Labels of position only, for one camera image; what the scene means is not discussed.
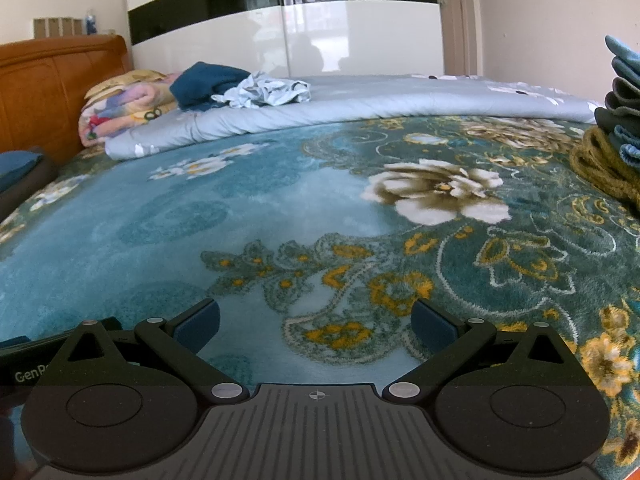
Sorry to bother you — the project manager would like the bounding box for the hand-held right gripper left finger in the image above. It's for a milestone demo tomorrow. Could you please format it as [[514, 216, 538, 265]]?
[[50, 298, 251, 404]]

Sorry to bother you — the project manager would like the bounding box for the yellow patterned pillow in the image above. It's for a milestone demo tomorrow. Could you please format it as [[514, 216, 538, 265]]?
[[84, 69, 168, 101]]

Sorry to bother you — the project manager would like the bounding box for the wooden headboard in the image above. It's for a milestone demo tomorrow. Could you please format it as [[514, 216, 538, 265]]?
[[0, 35, 133, 166]]

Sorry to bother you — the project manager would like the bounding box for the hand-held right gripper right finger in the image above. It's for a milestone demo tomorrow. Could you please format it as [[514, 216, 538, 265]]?
[[382, 298, 585, 404]]

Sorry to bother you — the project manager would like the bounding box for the blue pillow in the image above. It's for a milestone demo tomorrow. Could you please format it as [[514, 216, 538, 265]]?
[[0, 150, 46, 193]]

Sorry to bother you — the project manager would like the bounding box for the colourful folded quilt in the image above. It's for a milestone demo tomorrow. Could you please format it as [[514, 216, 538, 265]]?
[[78, 80, 181, 148]]

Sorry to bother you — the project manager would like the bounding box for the beige door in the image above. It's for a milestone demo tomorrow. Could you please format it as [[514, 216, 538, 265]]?
[[432, 0, 481, 77]]

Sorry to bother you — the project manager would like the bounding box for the dark blue garment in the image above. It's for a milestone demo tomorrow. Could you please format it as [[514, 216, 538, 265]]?
[[169, 61, 251, 112]]

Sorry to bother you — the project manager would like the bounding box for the row of beige boxes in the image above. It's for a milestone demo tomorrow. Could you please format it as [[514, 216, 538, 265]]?
[[32, 16, 86, 39]]

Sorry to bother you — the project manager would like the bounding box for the teal floral blanket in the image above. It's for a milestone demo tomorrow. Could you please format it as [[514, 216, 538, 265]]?
[[0, 115, 640, 480]]

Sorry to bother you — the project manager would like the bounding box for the white wardrobe with black stripe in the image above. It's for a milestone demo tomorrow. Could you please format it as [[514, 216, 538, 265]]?
[[125, 0, 446, 81]]

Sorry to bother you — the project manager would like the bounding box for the light blue folded garment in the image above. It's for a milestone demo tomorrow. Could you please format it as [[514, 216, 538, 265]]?
[[604, 35, 640, 81]]

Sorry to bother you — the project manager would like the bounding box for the light blue polo shirt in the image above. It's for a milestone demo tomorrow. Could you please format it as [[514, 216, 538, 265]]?
[[210, 72, 312, 109]]

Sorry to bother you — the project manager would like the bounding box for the light blue duvet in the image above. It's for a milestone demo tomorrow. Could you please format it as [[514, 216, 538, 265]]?
[[104, 74, 608, 161]]

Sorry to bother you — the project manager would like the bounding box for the grey folded garment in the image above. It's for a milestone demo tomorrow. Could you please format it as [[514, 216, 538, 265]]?
[[594, 76, 640, 133]]

